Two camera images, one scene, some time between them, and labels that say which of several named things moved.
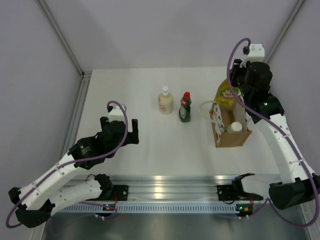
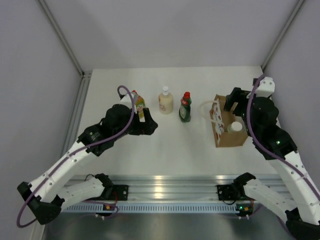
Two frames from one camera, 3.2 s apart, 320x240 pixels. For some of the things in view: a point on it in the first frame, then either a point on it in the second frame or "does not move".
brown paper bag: (221, 117) does not move
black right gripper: (236, 69) → (239, 97)
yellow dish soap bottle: (225, 97) → (140, 105)
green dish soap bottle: (184, 110) does not move
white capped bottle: (234, 127) does not move
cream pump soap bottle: (166, 101) does not move
